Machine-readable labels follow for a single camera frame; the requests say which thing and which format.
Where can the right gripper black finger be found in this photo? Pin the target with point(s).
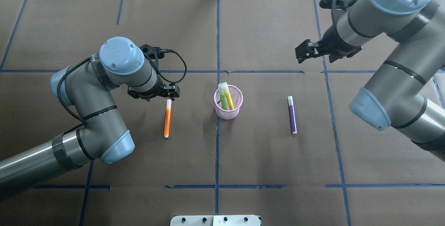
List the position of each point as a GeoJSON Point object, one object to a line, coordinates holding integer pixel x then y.
{"type": "Point", "coordinates": [307, 49]}

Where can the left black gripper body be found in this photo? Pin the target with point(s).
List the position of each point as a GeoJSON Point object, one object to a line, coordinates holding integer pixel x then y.
{"type": "Point", "coordinates": [156, 89]}

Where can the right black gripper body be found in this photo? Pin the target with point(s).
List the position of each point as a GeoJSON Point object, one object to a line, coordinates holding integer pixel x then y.
{"type": "Point", "coordinates": [333, 42]}

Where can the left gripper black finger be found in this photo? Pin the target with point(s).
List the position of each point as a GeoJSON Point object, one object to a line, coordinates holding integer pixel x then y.
{"type": "Point", "coordinates": [173, 91]}

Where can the orange highlighter pen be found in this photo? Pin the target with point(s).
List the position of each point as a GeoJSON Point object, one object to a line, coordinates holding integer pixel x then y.
{"type": "Point", "coordinates": [166, 132]}

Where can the yellow highlighter pen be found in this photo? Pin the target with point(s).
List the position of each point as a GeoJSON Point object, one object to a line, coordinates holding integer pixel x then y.
{"type": "Point", "coordinates": [228, 96]}

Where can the purple highlighter pen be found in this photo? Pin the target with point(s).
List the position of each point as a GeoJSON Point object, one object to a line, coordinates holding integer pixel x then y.
{"type": "Point", "coordinates": [292, 116]}

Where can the green highlighter pen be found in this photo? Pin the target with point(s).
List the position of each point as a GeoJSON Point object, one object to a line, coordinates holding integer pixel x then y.
{"type": "Point", "coordinates": [223, 100]}

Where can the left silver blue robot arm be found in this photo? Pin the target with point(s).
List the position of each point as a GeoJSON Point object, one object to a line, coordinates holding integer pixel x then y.
{"type": "Point", "coordinates": [84, 90]}

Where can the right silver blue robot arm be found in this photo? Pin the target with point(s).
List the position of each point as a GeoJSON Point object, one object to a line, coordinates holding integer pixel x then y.
{"type": "Point", "coordinates": [392, 95]}

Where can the pink mesh pen holder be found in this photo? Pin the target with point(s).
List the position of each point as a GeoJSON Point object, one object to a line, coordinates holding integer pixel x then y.
{"type": "Point", "coordinates": [237, 98]}

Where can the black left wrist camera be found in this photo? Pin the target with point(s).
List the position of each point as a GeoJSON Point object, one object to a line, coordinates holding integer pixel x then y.
{"type": "Point", "coordinates": [154, 53]}

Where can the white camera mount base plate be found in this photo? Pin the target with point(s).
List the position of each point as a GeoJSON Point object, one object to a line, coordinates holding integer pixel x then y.
{"type": "Point", "coordinates": [216, 220]}

